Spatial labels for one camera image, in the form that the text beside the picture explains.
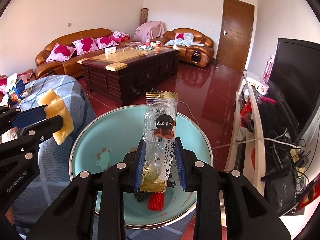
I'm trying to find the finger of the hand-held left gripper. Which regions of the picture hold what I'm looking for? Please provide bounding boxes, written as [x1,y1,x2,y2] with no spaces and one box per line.
[0,115,65,145]
[0,104,48,130]

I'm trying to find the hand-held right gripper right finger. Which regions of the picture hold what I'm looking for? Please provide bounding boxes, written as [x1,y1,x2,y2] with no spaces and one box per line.
[174,137,292,240]

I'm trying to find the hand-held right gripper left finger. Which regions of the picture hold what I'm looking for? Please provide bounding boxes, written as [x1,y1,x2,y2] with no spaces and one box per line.
[26,139,147,240]

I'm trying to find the yellow sponge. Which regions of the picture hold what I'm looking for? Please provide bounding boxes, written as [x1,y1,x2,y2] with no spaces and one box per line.
[37,88,74,145]

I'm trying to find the light blue enamel basin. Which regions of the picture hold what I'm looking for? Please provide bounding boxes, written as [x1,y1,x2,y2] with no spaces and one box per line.
[69,105,214,229]

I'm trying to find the clear snack wrapper gold ends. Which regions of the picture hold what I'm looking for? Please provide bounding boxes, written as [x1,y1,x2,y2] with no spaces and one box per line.
[140,92,178,193]

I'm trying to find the person's left forearm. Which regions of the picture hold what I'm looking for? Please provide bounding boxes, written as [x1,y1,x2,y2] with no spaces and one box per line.
[0,205,15,233]

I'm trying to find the blue milk carton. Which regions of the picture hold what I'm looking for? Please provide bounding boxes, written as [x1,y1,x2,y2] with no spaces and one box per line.
[7,73,25,106]

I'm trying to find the black foam net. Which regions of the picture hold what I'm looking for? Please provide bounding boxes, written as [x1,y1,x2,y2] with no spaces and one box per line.
[133,179,177,203]

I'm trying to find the red foam net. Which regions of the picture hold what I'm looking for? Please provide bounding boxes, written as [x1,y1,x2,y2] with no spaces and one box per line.
[147,192,166,212]

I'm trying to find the blue checked tablecloth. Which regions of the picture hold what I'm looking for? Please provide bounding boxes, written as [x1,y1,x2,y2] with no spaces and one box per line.
[10,74,198,240]

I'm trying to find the long orange leather sofa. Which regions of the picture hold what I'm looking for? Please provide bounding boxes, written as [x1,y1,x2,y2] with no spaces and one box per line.
[34,29,140,79]

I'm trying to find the dark wooden coffee table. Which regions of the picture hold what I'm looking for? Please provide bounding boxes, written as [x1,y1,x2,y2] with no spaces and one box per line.
[77,45,180,107]

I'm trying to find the white television stand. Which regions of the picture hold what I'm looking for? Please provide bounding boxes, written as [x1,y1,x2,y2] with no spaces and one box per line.
[225,71,320,217]

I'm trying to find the black router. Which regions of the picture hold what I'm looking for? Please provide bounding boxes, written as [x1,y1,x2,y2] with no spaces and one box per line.
[261,174,298,214]

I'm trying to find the orange leather armchair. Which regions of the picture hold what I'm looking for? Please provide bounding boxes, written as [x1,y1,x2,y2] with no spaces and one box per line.
[162,28,215,68]

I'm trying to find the white mug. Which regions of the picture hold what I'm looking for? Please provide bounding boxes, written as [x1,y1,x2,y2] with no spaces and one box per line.
[255,81,269,96]

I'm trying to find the pink folded blanket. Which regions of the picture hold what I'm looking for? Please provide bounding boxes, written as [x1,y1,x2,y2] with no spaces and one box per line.
[112,31,130,42]

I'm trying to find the light blue cloth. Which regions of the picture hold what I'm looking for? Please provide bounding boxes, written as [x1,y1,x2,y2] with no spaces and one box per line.
[165,34,205,47]

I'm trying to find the pink ornament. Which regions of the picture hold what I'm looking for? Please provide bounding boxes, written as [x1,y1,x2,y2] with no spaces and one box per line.
[262,54,275,80]

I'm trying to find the pink cloth covered chair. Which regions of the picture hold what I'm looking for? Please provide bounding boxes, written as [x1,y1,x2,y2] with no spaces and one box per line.
[133,21,166,40]

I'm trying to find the brown wooden door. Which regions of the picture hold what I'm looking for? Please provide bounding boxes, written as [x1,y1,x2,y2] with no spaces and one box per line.
[216,0,255,72]

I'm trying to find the black television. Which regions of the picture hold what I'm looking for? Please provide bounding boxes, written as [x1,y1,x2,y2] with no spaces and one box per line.
[267,38,320,140]

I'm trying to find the tall patterned vase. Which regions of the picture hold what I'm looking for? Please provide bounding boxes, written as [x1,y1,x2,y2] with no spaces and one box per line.
[140,8,149,27]

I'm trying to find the white floor cable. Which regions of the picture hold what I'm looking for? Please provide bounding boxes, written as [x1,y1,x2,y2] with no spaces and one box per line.
[177,101,200,128]

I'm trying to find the thick white cable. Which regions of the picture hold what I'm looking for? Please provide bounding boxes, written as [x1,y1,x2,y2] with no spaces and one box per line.
[215,137,300,148]

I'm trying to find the black cable tangle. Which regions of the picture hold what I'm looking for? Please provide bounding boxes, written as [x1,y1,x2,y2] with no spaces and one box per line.
[267,130,310,180]

